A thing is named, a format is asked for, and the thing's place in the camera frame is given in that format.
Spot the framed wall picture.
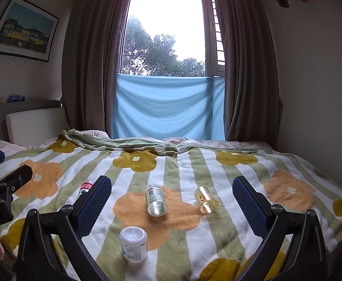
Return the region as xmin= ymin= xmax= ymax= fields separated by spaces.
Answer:
xmin=0 ymin=0 xmax=59 ymax=63

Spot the brown curtain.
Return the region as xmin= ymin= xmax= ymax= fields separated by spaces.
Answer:
xmin=61 ymin=0 xmax=133 ymax=139
xmin=215 ymin=0 xmax=284 ymax=143

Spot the clear bottle green label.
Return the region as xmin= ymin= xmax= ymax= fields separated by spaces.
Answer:
xmin=145 ymin=184 xmax=168 ymax=217

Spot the light blue cloth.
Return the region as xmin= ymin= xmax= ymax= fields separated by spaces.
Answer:
xmin=111 ymin=74 xmax=226 ymax=140

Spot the window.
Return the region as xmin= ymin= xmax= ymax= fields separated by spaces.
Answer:
xmin=121 ymin=0 xmax=226 ymax=77

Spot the grey headboard shelf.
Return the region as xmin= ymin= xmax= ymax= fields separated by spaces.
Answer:
xmin=0 ymin=99 xmax=64 ymax=141

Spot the white headboard cushion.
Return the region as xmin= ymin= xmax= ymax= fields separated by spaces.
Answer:
xmin=6 ymin=107 xmax=70 ymax=143

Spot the small red label bottle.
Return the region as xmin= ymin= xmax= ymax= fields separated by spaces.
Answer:
xmin=78 ymin=179 xmax=95 ymax=199

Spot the white pill bottle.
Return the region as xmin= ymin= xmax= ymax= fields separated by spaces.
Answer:
xmin=119 ymin=226 xmax=149 ymax=262

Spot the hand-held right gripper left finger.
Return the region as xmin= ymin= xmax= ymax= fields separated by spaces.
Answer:
xmin=16 ymin=175 xmax=113 ymax=281

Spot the floral striped blanket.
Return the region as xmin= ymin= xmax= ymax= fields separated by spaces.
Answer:
xmin=0 ymin=129 xmax=342 ymax=281

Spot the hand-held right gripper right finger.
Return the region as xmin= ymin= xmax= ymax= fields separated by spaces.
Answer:
xmin=232 ymin=176 xmax=328 ymax=281

